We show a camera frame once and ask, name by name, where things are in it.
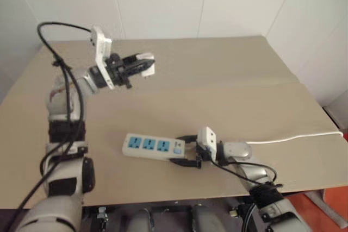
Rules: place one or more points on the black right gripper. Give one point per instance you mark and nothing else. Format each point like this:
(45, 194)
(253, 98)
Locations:
(205, 156)

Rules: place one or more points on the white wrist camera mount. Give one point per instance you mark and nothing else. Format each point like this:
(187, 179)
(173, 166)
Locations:
(102, 50)
(206, 137)

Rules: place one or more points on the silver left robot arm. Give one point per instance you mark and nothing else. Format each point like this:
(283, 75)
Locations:
(62, 99)

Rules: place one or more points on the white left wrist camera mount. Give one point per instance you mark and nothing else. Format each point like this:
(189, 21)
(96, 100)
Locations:
(102, 50)

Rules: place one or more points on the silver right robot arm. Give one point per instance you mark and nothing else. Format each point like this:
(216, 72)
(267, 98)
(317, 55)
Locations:
(239, 150)

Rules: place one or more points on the white power strip blue sockets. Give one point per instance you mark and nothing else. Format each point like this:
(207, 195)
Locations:
(126, 147)

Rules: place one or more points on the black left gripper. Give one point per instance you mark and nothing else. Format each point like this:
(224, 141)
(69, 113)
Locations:
(118, 70)

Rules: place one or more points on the white charger plug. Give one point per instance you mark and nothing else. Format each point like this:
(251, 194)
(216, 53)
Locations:
(149, 74)

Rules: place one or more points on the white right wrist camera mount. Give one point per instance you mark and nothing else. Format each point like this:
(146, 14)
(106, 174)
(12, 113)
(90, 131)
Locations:
(206, 137)

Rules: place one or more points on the grey metal table leg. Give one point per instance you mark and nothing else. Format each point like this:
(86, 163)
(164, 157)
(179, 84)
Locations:
(324, 209)

